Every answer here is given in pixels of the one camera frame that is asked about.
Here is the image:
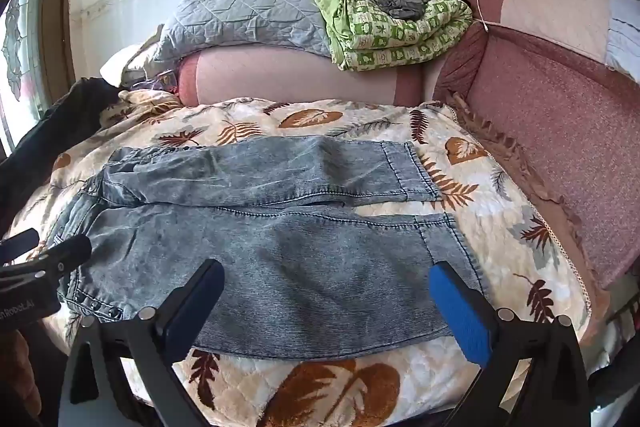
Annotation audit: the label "grey quilted blanket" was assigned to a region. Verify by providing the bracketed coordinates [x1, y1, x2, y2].
[150, 0, 336, 60]

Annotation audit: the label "pale lilac cloth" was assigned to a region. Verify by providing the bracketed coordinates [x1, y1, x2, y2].
[602, 0, 640, 82]

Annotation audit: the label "purple packet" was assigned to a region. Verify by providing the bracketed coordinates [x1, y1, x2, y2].
[135, 69, 178, 95]

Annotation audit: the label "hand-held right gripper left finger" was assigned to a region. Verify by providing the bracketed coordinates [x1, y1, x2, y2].
[62, 258, 226, 427]

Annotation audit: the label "dark jacket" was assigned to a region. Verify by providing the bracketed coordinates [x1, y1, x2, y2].
[0, 77, 121, 233]

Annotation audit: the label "grey-blue denim pants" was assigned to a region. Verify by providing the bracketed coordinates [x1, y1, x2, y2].
[56, 139, 488, 360]

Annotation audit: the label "grey cloth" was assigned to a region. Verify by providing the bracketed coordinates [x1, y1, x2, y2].
[357, 0, 433, 20]

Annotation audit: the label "white cable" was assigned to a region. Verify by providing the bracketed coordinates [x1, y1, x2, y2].
[475, 0, 506, 32]

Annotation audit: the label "cream leaf-print blanket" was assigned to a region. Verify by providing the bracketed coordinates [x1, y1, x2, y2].
[5, 89, 593, 427]

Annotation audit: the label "white pillow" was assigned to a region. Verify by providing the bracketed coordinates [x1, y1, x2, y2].
[99, 24, 166, 88]

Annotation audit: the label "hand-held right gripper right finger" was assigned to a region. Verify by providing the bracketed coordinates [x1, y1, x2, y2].
[429, 261, 593, 427]

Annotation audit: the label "stained glass window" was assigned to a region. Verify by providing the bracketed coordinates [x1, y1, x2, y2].
[0, 0, 51, 152]

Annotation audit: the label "green patterned quilt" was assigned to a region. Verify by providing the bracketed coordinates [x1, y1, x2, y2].
[306, 0, 473, 72]

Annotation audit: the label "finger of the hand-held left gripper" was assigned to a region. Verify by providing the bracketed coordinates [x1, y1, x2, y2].
[0, 228, 41, 266]
[0, 234, 94, 294]

